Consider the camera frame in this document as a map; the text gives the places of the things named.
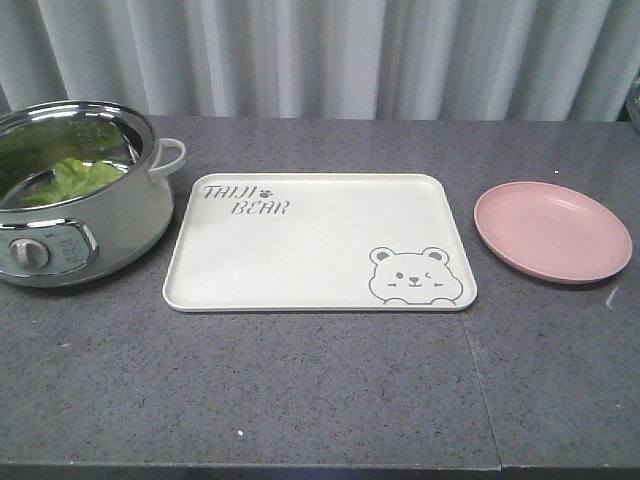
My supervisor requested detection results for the pink round plate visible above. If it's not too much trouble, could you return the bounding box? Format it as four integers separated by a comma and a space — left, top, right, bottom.
474, 181, 633, 284

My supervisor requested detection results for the green lettuce leaf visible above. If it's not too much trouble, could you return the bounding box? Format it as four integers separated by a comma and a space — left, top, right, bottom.
22, 157, 124, 207

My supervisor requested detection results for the cream bear serving tray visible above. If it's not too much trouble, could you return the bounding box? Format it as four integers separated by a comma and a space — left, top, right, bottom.
163, 173, 477, 312

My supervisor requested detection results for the white pleated curtain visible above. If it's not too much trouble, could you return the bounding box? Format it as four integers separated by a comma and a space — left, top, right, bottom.
1, 1, 639, 121

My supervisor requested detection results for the pale green electric cooking pot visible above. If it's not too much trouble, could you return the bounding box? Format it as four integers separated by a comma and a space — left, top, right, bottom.
1, 100, 186, 288

